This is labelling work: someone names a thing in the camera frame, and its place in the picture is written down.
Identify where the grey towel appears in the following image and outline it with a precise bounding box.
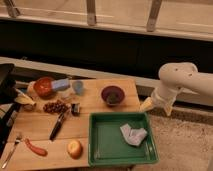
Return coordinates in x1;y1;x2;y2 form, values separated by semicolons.
120;124;148;146

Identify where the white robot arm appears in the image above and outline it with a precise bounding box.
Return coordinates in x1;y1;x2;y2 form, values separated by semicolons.
139;62;213;116

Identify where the dark red bowl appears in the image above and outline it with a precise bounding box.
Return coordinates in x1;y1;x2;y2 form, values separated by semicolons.
101;86;125;106

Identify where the green plastic tray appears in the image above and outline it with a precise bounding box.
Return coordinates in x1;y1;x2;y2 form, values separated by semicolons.
88;112;158;167

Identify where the small dark metal can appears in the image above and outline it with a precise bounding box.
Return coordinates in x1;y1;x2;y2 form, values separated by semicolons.
71;103;80;116

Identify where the bunch of dark grapes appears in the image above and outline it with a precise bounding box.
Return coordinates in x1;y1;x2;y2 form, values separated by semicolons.
43;100;68;114

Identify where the blue sponge block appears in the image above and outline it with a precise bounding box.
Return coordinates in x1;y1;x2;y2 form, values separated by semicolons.
51;79;70;91

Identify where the orange red bowl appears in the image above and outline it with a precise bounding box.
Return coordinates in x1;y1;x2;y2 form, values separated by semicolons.
33;77;54;98

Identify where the red sausage toy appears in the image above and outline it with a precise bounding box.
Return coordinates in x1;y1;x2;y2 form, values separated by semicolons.
24;139;48;156

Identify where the banana piece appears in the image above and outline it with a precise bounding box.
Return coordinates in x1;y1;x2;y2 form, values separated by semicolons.
15;95;36;111

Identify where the silver fork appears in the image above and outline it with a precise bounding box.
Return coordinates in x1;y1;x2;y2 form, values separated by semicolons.
1;133;22;169

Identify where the black equipment at left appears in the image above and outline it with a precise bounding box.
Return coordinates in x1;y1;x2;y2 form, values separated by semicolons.
0;63;18;156

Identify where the black handled knife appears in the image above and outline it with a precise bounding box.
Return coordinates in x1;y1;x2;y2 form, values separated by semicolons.
49;113;65;141

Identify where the metal railing post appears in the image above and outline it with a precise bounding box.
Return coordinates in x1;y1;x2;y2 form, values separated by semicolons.
3;0;21;18
146;0;162;32
86;0;96;26

